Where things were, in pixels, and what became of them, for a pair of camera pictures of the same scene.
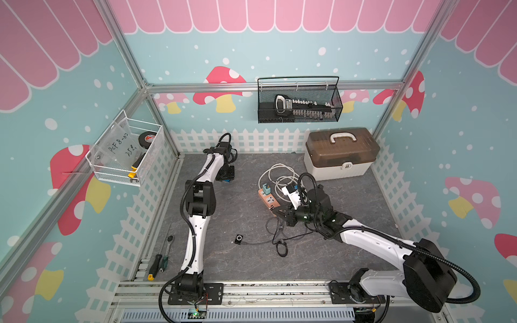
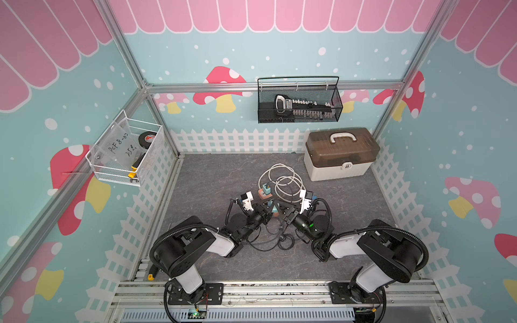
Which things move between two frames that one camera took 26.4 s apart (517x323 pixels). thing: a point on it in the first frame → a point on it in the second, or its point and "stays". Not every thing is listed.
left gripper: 229,175 → 264,212
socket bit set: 285,105 stays
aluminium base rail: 147,302 stays
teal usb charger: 266,190 stays
